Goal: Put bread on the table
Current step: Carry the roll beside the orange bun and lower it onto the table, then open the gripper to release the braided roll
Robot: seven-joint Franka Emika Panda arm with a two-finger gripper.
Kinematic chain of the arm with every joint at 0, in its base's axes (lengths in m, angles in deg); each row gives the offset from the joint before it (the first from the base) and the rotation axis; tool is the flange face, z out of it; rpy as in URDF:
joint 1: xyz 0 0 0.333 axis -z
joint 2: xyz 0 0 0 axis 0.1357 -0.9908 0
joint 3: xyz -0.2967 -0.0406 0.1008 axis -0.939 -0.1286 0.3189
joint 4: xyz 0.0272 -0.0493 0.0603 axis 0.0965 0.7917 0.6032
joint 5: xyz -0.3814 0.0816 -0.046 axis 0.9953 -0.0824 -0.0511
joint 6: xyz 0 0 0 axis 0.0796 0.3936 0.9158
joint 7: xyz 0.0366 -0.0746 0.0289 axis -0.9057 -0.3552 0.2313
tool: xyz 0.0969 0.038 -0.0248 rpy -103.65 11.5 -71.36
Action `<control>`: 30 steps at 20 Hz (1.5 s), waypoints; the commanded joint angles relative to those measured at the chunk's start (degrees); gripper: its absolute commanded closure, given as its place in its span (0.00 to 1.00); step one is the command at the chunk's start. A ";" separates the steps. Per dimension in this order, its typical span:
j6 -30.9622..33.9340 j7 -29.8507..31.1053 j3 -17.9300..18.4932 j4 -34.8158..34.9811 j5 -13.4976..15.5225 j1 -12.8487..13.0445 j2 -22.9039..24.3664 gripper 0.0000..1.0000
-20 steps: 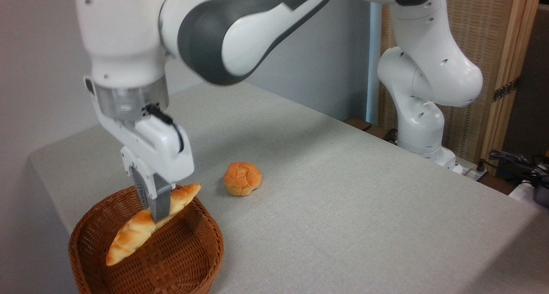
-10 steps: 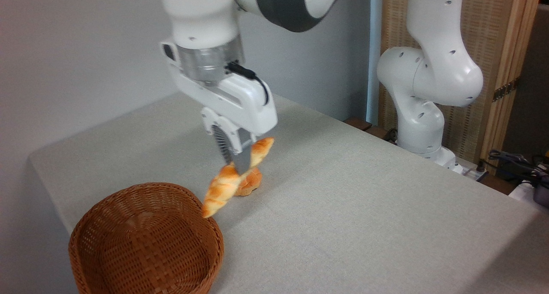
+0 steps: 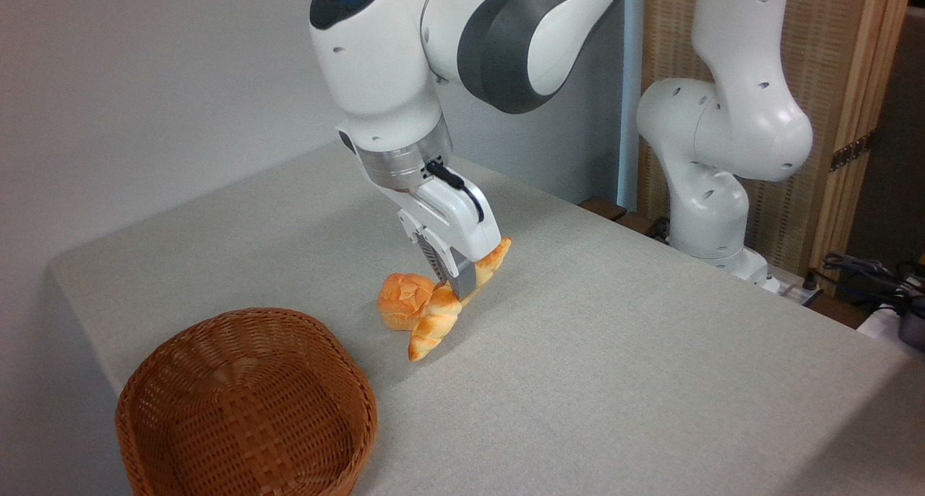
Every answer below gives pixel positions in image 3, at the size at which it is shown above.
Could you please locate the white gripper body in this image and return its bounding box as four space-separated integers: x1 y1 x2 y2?
397 176 502 267

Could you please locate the metal screen hinge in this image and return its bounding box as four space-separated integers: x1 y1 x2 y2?
830 130 877 172

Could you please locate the light blue vertical pipe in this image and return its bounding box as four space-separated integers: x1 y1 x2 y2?
616 0 646 212

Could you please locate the white power strip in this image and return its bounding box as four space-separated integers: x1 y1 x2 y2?
775 275 825 307

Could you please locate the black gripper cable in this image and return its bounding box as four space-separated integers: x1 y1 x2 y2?
426 161 486 223

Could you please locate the brown wicker basket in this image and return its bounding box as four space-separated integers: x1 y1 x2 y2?
115 307 379 496

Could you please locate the round orange bread roll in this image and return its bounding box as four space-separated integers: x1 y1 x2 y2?
377 273 437 332

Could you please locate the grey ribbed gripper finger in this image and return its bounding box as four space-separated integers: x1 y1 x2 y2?
400 220 452 288
448 254 479 300

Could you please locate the long braided bread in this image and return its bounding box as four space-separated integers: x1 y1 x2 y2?
408 237 512 362

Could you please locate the bundle of dark cables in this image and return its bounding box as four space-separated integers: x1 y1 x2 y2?
822 252 925 303

